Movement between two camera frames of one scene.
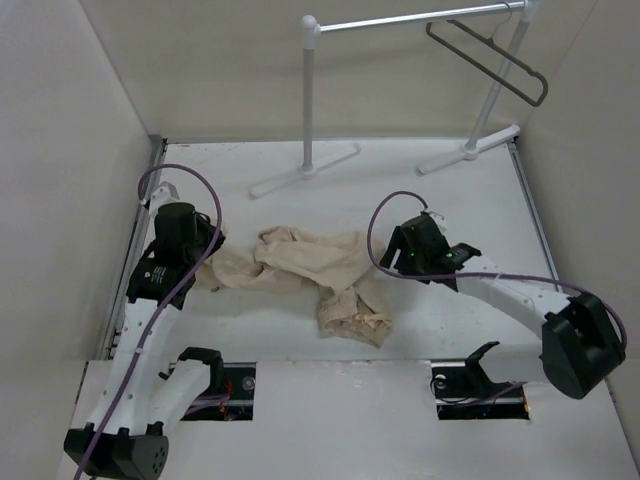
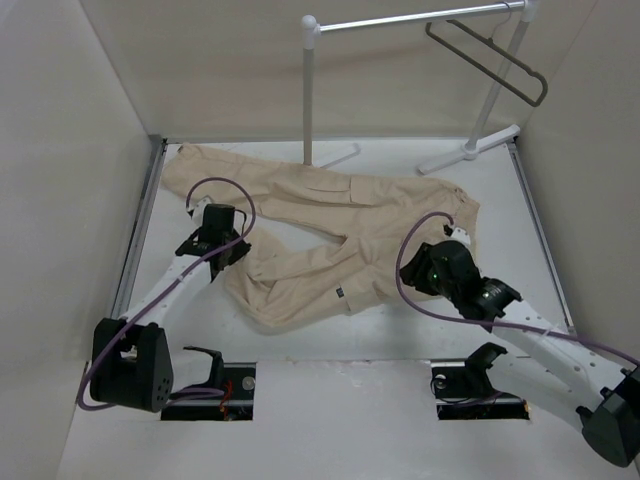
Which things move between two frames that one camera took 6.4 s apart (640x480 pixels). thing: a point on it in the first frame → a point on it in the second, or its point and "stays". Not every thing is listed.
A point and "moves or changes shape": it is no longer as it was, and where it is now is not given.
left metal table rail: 157,152 stays
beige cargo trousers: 338,265 moves or changes shape
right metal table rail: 518,166 stays
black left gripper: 209,229 → 241,250
